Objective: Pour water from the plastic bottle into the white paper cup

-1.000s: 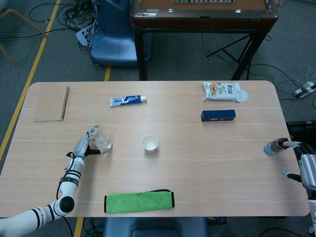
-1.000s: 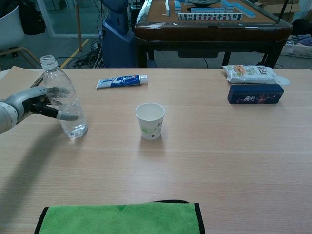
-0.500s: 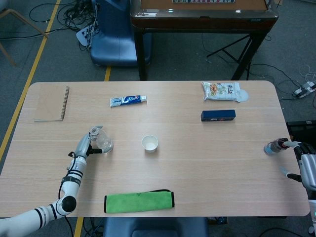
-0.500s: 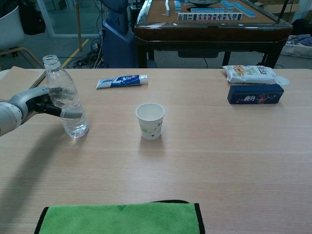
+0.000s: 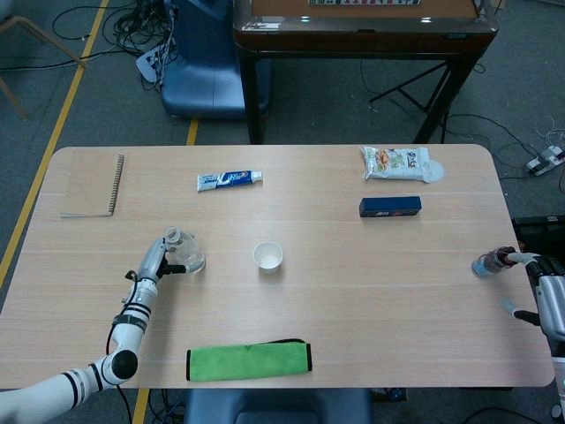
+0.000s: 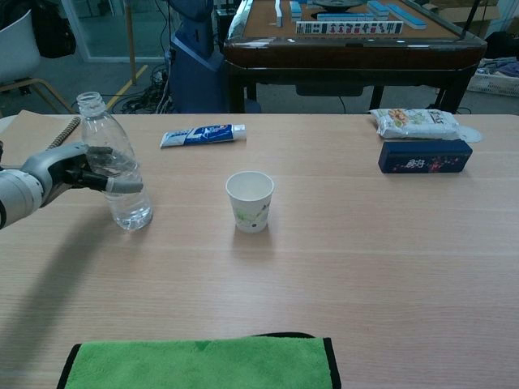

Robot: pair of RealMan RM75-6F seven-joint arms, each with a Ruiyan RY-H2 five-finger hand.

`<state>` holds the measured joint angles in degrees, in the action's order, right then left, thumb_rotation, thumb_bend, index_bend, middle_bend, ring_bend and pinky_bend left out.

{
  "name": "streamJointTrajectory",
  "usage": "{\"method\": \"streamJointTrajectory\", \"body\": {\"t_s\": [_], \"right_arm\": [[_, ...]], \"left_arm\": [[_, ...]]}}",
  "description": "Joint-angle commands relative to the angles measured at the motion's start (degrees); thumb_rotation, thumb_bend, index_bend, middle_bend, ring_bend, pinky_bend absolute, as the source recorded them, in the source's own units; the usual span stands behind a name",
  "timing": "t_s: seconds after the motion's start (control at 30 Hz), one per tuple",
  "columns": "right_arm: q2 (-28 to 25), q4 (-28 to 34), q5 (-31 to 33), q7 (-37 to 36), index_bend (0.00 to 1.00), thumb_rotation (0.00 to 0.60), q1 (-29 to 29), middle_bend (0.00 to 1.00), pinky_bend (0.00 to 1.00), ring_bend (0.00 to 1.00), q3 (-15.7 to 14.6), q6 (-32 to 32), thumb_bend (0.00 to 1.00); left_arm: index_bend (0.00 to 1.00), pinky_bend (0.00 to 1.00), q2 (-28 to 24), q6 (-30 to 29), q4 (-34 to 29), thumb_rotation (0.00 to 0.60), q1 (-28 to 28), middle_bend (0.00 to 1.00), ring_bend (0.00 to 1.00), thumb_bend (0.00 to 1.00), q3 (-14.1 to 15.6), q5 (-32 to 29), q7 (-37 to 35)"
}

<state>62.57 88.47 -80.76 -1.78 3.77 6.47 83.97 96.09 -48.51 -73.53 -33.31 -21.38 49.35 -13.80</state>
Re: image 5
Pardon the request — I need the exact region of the dark blue seat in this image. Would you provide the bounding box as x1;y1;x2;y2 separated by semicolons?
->
183;388;374;424

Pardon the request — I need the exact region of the white paper cup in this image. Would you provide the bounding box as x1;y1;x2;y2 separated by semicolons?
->
252;240;284;274

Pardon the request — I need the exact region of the brown spiral notebook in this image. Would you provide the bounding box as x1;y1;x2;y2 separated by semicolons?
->
59;153;125;219

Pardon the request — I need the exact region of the white round disc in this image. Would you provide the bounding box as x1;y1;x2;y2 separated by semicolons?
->
423;159;446;183

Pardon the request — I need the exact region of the transparent plastic water bottle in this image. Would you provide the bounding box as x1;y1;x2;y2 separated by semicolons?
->
163;226;207;274

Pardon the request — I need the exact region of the white snack bag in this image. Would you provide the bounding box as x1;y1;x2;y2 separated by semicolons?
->
360;146;432;183

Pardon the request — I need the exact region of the black cable bundle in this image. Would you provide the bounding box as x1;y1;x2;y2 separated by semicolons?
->
52;0;177;61

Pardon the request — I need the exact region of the small dark drink bottle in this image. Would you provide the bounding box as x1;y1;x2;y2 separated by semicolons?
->
471;246;513;278

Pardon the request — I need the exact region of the green microfibre cloth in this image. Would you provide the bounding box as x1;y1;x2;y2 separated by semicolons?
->
185;338;314;382

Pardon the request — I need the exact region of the black equipment case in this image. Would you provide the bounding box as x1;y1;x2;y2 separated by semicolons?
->
510;215;565;266

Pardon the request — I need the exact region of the white chair with wooden legs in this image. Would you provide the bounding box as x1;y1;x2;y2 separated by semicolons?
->
0;0;88;120

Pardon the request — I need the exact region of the dark blue rectangular box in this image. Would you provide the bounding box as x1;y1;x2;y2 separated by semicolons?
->
358;195;423;219

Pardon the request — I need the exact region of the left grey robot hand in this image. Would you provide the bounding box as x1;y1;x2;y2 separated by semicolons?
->
137;236;186;287

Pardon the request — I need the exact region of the brown mahjong table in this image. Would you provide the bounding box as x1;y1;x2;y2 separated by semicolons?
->
232;0;500;146

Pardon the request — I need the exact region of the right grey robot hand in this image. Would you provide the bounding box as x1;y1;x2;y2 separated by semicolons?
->
498;250;565;344

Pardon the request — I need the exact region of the grey power strip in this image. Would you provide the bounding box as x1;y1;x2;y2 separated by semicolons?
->
523;145;565;176

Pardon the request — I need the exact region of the white power strip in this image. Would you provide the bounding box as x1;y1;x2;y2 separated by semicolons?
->
135;43;171;85

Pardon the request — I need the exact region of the blue machine base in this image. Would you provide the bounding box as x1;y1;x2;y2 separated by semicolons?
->
159;0;271;121

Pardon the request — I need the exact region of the blue white toothpaste tube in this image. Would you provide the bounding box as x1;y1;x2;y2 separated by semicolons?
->
196;169;265;193

